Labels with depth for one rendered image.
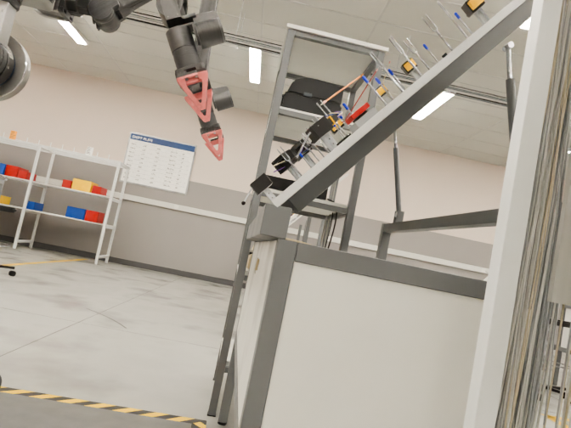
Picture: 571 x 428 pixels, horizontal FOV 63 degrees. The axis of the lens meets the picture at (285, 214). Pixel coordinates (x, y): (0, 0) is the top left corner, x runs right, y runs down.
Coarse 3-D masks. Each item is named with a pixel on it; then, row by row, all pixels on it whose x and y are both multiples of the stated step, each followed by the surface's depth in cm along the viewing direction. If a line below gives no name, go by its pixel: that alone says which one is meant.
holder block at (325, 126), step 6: (324, 120) 124; (312, 126) 123; (324, 126) 124; (330, 126) 124; (306, 132) 126; (312, 132) 124; (318, 132) 123; (324, 132) 123; (312, 138) 126; (318, 138) 123
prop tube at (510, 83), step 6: (510, 78) 119; (510, 84) 119; (510, 90) 118; (510, 96) 118; (510, 102) 118; (516, 102) 118; (510, 108) 118; (510, 114) 118; (510, 120) 118; (510, 126) 118; (510, 132) 118; (510, 138) 118
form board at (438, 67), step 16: (512, 0) 104; (496, 16) 103; (480, 32) 102; (464, 48) 102; (448, 64) 101; (416, 80) 100; (400, 96) 99; (384, 112) 99; (368, 128) 98; (352, 144) 98; (320, 160) 97; (304, 176) 96; (288, 192) 96
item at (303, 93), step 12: (300, 84) 231; (312, 84) 232; (324, 84) 233; (288, 96) 230; (300, 96) 232; (312, 96) 233; (324, 96) 233; (336, 96) 234; (300, 108) 231; (312, 108) 231; (324, 108) 232; (336, 108) 233
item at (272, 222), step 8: (264, 208) 95; (272, 208) 95; (280, 208) 95; (288, 208) 95; (264, 216) 95; (272, 216) 95; (280, 216) 95; (288, 216) 95; (256, 224) 124; (264, 224) 95; (272, 224) 95; (280, 224) 95; (288, 224) 95; (248, 232) 194; (256, 232) 113; (264, 232) 94; (272, 232) 95; (280, 232) 95; (256, 240) 186; (264, 240) 151
